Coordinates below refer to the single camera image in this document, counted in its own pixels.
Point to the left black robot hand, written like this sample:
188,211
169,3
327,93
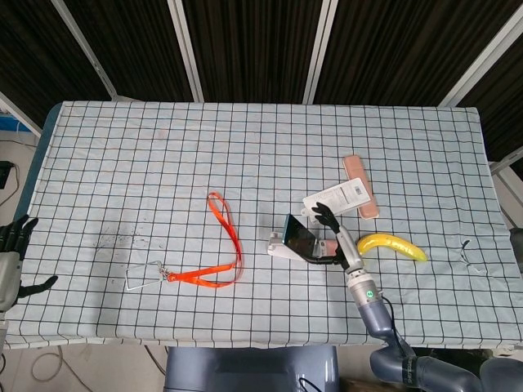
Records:
9,277

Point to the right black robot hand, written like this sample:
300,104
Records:
349,247

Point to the black smartphone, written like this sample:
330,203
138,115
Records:
298,239

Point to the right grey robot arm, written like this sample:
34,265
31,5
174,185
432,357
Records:
380,320

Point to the white folding phone stand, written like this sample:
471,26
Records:
274,247

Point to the pink white tissue pack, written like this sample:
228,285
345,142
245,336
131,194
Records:
329,246

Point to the yellow banana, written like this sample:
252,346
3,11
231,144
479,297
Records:
388,243

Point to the white printed packet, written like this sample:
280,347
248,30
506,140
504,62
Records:
343,196

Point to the pink oblong case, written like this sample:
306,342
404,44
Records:
354,167

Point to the clear badge holder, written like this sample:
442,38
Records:
141,277

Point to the grey robot torso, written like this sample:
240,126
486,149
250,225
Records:
245,371

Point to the white black checkered tablecloth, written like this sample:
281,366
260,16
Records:
163,163

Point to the white partition frame post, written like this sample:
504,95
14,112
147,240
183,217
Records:
186,49
86,49
482,61
319,49

